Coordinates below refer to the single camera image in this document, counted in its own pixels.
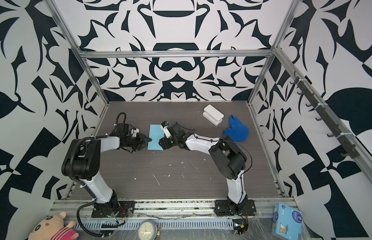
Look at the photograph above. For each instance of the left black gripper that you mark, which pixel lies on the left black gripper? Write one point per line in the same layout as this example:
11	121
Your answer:
142	140

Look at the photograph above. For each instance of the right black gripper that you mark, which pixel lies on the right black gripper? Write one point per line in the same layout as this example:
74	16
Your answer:
165	142

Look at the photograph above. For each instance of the light blue paper sheet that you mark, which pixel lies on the light blue paper sheet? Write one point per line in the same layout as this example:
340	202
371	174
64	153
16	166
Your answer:
155	134

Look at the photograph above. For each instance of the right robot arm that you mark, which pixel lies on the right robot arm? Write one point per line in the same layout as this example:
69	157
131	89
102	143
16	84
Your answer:
226	154

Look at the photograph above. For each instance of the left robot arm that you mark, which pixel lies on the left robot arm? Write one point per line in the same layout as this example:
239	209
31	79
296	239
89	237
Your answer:
83	159

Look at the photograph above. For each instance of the white rectangular box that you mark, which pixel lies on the white rectangular box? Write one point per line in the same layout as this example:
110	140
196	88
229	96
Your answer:
213	115

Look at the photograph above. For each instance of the blue cloth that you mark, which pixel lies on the blue cloth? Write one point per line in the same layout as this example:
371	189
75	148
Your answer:
237	131

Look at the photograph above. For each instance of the round analog clock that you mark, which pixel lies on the round analog clock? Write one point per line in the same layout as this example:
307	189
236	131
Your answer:
147	230

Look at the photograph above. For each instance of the small black electronics module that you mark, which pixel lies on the small black electronics module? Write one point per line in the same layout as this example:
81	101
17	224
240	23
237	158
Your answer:
240	226

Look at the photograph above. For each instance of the pink plush toy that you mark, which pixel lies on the pink plush toy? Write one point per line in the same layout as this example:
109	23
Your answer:
52	228

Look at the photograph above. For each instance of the blue tissue pack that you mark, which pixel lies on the blue tissue pack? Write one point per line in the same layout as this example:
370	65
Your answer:
287	223

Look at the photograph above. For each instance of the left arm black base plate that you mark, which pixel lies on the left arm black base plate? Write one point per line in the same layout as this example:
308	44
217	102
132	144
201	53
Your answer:
120	210

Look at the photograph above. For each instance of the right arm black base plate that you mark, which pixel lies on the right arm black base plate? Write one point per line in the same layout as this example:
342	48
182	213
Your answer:
229	208

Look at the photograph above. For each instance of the white slotted cable duct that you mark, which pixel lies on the white slotted cable duct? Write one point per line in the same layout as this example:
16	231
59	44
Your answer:
168	224

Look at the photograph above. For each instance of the black wall hook rack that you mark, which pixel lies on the black wall hook rack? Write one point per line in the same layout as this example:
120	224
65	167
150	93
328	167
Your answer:
326	115

